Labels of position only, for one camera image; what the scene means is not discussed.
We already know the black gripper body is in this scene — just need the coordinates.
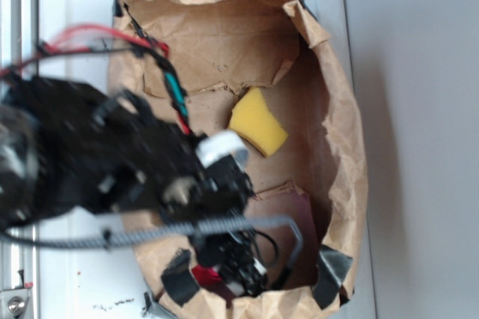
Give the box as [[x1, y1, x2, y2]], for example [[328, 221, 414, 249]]
[[190, 229, 279, 297]]

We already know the red paper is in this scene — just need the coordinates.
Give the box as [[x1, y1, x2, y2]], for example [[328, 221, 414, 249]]
[[192, 265, 222, 287]]

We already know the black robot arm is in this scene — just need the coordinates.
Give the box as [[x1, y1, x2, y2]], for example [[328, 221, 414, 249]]
[[1, 77, 267, 297]]

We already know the yellow sponge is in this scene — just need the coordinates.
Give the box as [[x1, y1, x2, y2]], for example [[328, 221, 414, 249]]
[[228, 88, 288, 157]]

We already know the brown paper bag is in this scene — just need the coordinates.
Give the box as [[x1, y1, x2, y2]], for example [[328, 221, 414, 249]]
[[113, 0, 367, 318]]

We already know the white plastic bin lid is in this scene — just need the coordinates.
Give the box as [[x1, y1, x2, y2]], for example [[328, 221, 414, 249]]
[[35, 0, 376, 318]]

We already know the grey braided cable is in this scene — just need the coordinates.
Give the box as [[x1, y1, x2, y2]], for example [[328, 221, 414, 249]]
[[0, 214, 304, 290]]

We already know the silver corner bracket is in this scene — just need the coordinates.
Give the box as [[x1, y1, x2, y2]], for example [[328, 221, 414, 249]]
[[1, 288, 31, 319]]

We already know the red wire bundle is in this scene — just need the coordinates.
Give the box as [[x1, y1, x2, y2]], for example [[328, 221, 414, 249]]
[[0, 25, 192, 136]]

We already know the aluminium frame rail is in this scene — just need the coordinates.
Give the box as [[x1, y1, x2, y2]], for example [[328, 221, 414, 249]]
[[1, 0, 38, 318]]

